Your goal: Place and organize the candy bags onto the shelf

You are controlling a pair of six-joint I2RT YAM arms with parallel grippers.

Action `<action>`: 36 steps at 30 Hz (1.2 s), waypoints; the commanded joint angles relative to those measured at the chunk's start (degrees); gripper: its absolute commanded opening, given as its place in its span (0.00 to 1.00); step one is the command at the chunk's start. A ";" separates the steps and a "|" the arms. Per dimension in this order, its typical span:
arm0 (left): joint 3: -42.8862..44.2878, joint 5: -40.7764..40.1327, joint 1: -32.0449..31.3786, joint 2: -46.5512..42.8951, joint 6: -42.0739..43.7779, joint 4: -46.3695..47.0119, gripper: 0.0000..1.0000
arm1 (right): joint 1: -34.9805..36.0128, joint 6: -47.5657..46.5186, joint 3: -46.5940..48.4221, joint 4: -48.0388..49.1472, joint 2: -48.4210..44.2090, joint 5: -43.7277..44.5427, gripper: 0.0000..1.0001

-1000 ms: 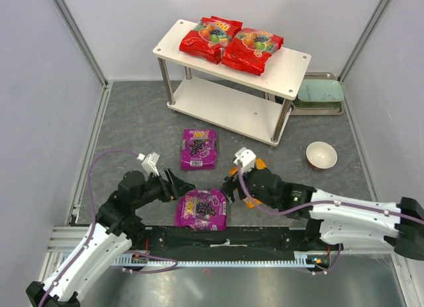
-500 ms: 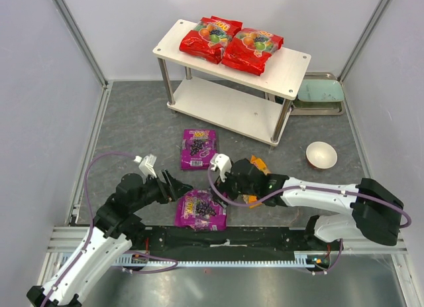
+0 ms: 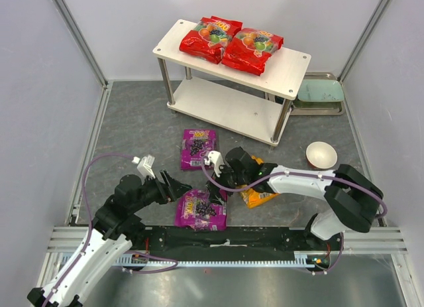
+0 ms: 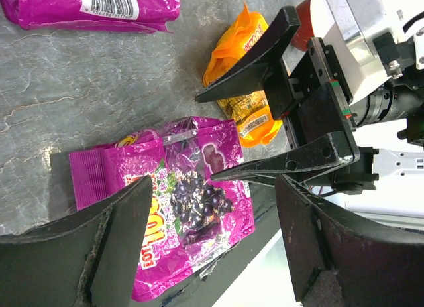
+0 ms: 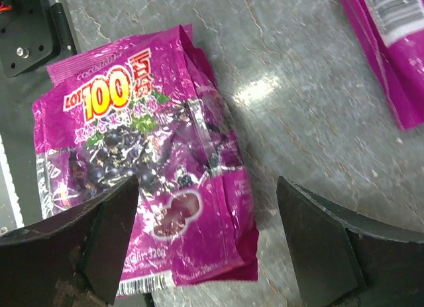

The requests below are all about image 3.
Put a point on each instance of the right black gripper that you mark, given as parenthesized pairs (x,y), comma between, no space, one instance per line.
(222,180)

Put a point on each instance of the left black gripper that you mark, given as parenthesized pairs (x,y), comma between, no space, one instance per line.
(166,186)

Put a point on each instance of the purple grape candy bag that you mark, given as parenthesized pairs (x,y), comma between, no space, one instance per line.
(196,143)
(195,210)

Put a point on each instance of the orange mango candy bag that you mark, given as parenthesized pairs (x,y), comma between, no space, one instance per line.
(254,199)

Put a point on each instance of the red fruit candy bag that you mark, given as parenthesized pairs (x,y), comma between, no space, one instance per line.
(210,37)
(250,50)

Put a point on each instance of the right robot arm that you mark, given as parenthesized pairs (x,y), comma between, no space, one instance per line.
(354,201)

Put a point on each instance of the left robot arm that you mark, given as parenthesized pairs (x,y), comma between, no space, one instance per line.
(114,230)

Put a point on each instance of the white two-tier wooden shelf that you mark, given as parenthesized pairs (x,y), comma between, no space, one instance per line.
(254,117)

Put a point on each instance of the white and red bowl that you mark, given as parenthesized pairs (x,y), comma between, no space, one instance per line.
(321,155)

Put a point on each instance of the metal tray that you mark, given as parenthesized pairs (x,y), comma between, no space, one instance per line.
(301,108)

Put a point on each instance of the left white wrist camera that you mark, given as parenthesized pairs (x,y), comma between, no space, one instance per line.
(144,165)

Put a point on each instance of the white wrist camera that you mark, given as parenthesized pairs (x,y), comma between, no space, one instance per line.
(214,159)
(144,165)

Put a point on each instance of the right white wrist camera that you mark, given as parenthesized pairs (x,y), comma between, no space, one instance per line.
(214,159)

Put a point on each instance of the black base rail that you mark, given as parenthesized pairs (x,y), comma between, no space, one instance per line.
(162,238)

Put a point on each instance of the white slotted cable duct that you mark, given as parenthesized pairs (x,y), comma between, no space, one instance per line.
(218,256)

